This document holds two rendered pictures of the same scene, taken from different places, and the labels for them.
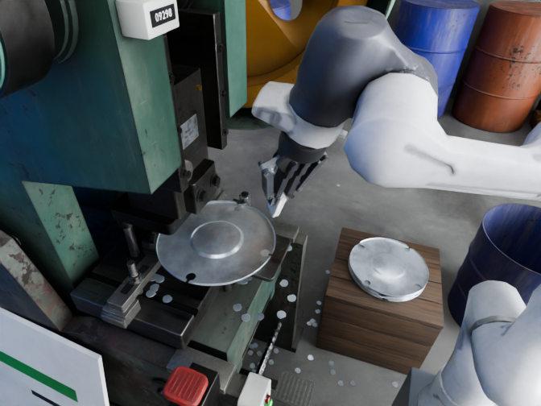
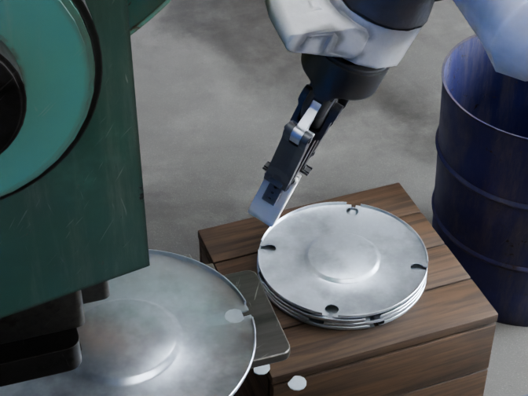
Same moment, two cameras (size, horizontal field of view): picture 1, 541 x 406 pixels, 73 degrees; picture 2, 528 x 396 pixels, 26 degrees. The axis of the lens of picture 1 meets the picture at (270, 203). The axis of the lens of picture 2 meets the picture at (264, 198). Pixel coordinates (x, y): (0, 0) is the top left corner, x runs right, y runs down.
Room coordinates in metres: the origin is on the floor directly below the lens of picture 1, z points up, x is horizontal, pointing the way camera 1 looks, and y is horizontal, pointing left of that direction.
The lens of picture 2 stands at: (-0.14, 0.53, 1.68)
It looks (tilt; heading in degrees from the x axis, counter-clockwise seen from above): 39 degrees down; 323
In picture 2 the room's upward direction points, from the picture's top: straight up
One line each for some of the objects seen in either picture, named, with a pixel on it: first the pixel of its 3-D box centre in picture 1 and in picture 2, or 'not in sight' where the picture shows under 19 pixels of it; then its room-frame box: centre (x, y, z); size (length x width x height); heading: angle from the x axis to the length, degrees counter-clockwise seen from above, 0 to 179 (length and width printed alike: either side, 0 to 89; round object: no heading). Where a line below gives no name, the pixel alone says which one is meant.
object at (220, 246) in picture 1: (216, 238); (122, 339); (0.65, 0.13, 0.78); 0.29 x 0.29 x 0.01
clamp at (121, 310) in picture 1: (133, 280); not in sight; (0.53, 0.31, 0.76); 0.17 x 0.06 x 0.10; 161
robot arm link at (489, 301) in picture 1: (485, 341); not in sight; (0.43, -0.47, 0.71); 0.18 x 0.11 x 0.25; 165
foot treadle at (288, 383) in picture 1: (230, 369); not in sight; (0.64, 0.12, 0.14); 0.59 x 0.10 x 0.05; 71
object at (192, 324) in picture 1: (177, 254); not in sight; (0.69, 0.25, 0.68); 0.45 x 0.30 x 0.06; 161
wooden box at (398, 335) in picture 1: (377, 298); (337, 341); (0.94, -0.45, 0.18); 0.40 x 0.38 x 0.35; 74
